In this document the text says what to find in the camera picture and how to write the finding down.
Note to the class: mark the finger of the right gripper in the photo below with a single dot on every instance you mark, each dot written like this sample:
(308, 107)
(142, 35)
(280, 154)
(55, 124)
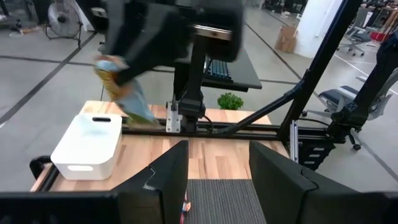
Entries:
(143, 62)

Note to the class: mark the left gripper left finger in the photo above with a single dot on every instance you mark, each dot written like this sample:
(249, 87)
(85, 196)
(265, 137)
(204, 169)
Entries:
(168, 180)

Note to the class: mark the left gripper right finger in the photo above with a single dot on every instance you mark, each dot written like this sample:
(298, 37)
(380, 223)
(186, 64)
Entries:
(286, 196)

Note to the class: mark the blue yellow granola bar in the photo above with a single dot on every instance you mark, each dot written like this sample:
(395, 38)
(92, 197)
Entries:
(130, 99)

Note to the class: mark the red granola bar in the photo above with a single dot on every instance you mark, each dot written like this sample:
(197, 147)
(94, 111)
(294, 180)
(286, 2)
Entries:
(186, 207)

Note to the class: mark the grey woven placemat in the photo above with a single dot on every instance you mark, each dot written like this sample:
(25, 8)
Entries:
(224, 202)

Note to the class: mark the backlit black keyboard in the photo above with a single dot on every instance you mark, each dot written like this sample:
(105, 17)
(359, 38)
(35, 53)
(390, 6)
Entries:
(219, 70)

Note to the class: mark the white plastic bin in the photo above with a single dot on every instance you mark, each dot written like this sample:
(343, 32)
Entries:
(87, 146)

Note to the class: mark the black side desk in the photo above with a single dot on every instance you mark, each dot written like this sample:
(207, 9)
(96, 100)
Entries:
(245, 77)

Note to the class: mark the small green plant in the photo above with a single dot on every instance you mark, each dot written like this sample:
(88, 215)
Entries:
(230, 101)

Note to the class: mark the grey office chair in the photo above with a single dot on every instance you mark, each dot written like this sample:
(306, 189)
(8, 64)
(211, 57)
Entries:
(357, 35)
(339, 96)

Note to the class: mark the cardboard box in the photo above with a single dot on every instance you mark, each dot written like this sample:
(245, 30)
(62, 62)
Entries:
(286, 39)

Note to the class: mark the black table clamp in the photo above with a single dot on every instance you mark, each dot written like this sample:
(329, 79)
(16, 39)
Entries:
(37, 165)

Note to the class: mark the white pillar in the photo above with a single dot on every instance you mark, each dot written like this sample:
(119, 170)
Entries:
(317, 28)

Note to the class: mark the black aluminium table frame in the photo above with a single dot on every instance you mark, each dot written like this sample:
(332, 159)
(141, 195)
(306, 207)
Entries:
(317, 62)

